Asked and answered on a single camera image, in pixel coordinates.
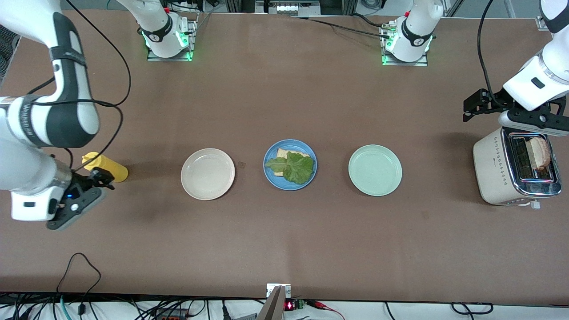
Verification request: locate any black coiled cable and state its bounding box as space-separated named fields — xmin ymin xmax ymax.
xmin=451 ymin=302 xmax=494 ymax=316

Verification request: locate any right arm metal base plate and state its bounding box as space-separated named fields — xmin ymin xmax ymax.
xmin=147 ymin=13 xmax=197 ymax=62

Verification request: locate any light green plate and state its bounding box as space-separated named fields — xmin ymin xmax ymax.
xmin=348 ymin=144 xmax=403 ymax=197

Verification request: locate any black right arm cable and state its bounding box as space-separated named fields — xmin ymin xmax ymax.
xmin=27 ymin=0 xmax=132 ymax=172

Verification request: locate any thin black looped cable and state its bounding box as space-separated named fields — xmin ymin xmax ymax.
xmin=56 ymin=252 xmax=102 ymax=296

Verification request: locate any beige plate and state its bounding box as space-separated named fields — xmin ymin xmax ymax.
xmin=180 ymin=148 xmax=236 ymax=201

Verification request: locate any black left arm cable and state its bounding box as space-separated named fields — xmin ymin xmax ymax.
xmin=477 ymin=0 xmax=509 ymax=107

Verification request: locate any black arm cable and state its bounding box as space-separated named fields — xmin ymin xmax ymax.
xmin=477 ymin=0 xmax=509 ymax=107
xmin=27 ymin=0 xmax=132 ymax=172

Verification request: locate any yellow squeeze bottle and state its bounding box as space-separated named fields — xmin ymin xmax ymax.
xmin=82 ymin=152 xmax=129 ymax=183

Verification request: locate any grey metal box with lights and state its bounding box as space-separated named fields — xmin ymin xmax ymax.
xmin=255 ymin=0 xmax=321 ymax=15

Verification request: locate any small metal camera bracket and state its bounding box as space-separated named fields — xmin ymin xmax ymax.
xmin=266 ymin=283 xmax=292 ymax=299

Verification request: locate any red clip wire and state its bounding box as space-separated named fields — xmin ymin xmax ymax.
xmin=306 ymin=300 xmax=346 ymax=320

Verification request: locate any blue plate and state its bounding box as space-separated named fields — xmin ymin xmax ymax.
xmin=263 ymin=139 xmax=318 ymax=191

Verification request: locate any cream and chrome toaster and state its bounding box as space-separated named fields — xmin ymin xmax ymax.
xmin=473 ymin=124 xmax=562 ymax=209

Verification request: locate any brown-crusted bread slice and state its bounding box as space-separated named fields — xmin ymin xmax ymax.
xmin=528 ymin=137 xmax=552 ymax=171
xmin=272 ymin=148 xmax=310 ymax=177

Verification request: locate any green lettuce leaf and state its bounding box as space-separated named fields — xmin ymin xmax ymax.
xmin=264 ymin=151 xmax=315 ymax=185

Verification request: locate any dark mesh fabric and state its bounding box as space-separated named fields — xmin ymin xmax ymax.
xmin=0 ymin=24 xmax=20 ymax=85

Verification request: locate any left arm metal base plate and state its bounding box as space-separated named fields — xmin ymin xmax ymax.
xmin=381 ymin=27 xmax=429 ymax=67

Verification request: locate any black cable across table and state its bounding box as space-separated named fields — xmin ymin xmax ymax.
xmin=284 ymin=16 xmax=392 ymax=40

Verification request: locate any grey aluminium bar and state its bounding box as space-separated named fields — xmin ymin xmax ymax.
xmin=257 ymin=286 xmax=286 ymax=320

